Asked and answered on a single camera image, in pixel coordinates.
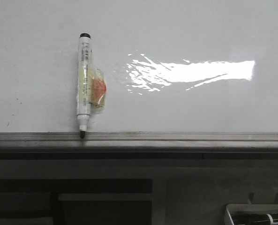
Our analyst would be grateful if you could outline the white tray with dark item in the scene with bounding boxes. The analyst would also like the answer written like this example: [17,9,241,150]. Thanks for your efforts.
[224,204,278,225]

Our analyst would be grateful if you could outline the white whiteboard marker pen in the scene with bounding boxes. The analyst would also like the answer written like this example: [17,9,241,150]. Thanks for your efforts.
[76,33,106,139]

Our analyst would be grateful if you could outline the white whiteboard with aluminium frame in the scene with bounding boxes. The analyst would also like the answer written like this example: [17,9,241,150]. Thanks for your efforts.
[0,0,278,149]

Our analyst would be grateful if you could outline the dark framed panel below board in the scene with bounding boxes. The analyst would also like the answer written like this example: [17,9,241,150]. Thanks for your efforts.
[0,179,152,225]

